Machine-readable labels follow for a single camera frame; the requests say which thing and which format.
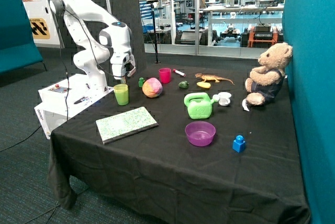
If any brown toy lizard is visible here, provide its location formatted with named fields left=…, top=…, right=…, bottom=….
left=195, top=73, right=234, bottom=85

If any yellow black wall sign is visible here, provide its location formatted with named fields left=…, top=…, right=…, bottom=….
left=29, top=18, right=50, bottom=40

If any multicolour soft ball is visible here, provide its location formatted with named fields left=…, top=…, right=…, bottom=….
left=142, top=77, right=163, bottom=98

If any small green toy block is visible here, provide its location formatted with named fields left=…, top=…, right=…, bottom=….
left=138, top=77, right=145, bottom=87

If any red whiteboard marker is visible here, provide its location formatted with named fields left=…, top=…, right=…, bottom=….
left=173, top=69, right=186, bottom=77

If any black tablecloth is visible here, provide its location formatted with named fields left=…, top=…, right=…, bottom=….
left=48, top=69, right=311, bottom=223

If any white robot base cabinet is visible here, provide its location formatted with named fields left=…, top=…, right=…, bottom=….
left=35, top=74, right=113, bottom=139

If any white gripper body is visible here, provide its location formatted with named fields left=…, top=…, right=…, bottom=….
left=110, top=53, right=136, bottom=80

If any green toy watering can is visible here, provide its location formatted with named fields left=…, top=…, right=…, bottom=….
left=184, top=92, right=220, bottom=119

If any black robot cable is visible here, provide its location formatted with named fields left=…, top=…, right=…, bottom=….
left=0, top=8, right=118, bottom=154

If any small white cup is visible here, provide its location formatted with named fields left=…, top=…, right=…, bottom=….
left=218, top=92, right=232, bottom=107

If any green toy pepper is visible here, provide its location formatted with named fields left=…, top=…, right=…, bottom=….
left=178, top=81, right=189, bottom=89

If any teal sofa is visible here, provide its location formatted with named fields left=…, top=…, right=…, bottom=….
left=0, top=0, right=43, bottom=73

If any green plastic cup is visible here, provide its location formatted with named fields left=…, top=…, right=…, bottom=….
left=114, top=89, right=129, bottom=106

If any teal partition panel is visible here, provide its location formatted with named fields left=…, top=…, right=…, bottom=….
left=283, top=0, right=334, bottom=223

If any beige teddy bear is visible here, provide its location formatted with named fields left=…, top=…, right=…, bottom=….
left=243, top=42, right=293, bottom=106

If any yellow toy lemon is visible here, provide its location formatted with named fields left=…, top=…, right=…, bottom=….
left=196, top=82, right=211, bottom=89

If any yellow plastic cup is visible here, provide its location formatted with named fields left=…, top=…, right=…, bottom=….
left=114, top=84, right=128, bottom=93

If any purple plastic bowl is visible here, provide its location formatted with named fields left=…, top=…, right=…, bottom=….
left=185, top=121, right=216, bottom=147

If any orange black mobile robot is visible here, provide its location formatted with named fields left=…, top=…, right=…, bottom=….
left=247, top=24, right=278, bottom=48

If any pink plastic cup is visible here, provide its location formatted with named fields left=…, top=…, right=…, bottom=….
left=159, top=68, right=171, bottom=84

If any blue toy block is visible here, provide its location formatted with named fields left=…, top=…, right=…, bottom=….
left=232, top=135, right=246, bottom=153

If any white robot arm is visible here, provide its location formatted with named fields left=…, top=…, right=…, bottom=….
left=50, top=0, right=136, bottom=93

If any black tripod stand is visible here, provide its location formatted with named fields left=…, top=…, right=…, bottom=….
left=140, top=0, right=161, bottom=64

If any green speckled notebook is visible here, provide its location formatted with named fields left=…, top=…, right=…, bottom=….
left=96, top=107, right=159, bottom=144

